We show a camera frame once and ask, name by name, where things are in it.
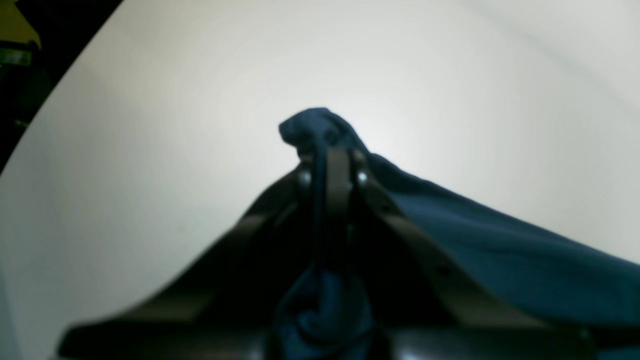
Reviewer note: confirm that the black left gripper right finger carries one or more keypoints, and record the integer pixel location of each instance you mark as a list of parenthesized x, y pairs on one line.
[(425, 307)]

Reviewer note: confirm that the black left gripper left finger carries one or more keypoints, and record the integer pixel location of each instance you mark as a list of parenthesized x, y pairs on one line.
[(220, 307)]

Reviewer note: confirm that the dark blue t-shirt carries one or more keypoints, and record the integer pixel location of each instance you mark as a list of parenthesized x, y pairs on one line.
[(328, 316)]

